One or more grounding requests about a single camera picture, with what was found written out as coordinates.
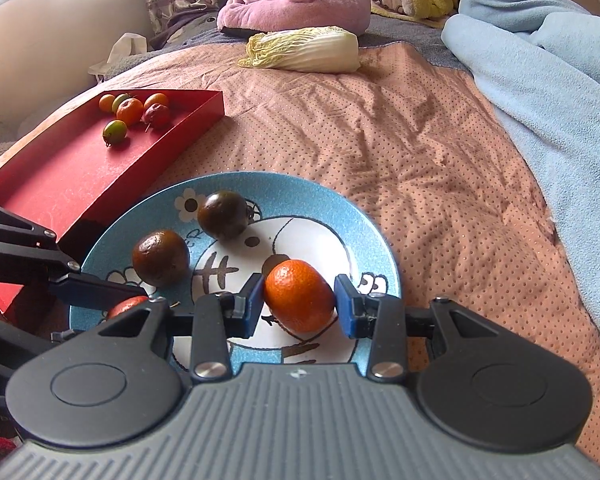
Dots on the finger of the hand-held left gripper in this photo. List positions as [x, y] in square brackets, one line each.
[100, 290]
[15, 332]

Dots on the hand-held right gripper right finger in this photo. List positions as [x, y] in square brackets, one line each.
[345, 310]

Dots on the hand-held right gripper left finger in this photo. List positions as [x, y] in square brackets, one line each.
[253, 305]

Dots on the orange mandarin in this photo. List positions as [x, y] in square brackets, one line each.
[130, 112]
[300, 295]

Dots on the blue cartoon print plate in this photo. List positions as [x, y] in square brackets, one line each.
[330, 210]

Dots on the red rectangular tray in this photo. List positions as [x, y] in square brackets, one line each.
[65, 175]

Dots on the small orange kumquat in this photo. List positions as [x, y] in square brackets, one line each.
[157, 99]

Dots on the dark brown tomato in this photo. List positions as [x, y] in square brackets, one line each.
[223, 215]
[160, 259]

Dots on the green and red tomato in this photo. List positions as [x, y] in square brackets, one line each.
[114, 131]

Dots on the small orange cherry tomato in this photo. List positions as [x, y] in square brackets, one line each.
[106, 102]

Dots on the green cherry tomato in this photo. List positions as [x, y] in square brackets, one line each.
[122, 98]

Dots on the napa cabbage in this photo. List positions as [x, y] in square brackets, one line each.
[305, 50]

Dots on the grey plush toy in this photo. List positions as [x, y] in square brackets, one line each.
[192, 27]

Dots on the grey bedsheet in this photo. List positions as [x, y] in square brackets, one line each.
[405, 35]

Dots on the pink plush toy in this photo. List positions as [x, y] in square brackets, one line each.
[300, 7]

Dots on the light blue fleece blanket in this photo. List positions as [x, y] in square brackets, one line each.
[555, 85]

